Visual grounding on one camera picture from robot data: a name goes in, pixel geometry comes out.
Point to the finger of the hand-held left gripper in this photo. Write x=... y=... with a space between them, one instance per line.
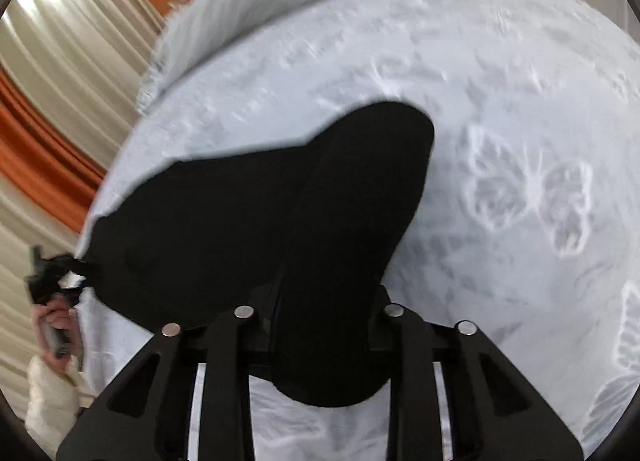
x=72 y=268

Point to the orange curtain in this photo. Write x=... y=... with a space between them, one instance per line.
x=45 y=151

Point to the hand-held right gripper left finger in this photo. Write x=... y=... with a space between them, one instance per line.
x=231 y=346

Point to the white butterfly bedspread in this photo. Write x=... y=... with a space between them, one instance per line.
x=500 y=116

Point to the black pants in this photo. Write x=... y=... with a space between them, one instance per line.
x=280 y=221

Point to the person's left forearm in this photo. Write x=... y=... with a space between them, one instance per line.
x=50 y=406

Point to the person's left hand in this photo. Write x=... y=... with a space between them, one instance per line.
x=70 y=336

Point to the cream curtain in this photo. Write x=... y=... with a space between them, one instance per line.
x=25 y=241
x=70 y=41

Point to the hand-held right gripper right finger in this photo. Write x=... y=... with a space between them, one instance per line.
x=406 y=346

